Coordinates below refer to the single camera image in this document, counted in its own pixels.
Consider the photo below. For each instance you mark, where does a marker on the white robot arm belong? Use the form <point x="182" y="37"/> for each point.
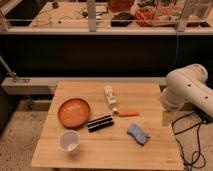
<point x="188" y="84"/>

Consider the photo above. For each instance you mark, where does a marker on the white ceramic cup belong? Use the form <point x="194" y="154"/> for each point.
<point x="69" y="141"/>

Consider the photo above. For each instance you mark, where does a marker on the white tube bottle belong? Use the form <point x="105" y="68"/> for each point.
<point x="111" y="99"/>

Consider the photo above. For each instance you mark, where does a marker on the orange carrot toy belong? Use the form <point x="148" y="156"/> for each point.
<point x="128" y="113"/>

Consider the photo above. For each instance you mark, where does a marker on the black rectangular box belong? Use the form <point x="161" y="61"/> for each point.
<point x="100" y="123"/>

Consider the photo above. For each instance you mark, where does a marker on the wooden table board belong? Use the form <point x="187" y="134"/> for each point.
<point x="111" y="148"/>

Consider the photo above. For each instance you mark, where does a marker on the orange bowl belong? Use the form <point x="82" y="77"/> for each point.
<point x="74" y="113"/>

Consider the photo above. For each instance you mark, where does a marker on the black bag on bench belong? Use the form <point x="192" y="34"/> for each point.
<point x="122" y="19"/>

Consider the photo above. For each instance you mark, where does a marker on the orange crate on bench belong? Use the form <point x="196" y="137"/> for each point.
<point x="157" y="17"/>

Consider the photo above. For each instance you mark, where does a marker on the metal clamp bracket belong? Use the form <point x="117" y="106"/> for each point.
<point x="12" y="74"/>

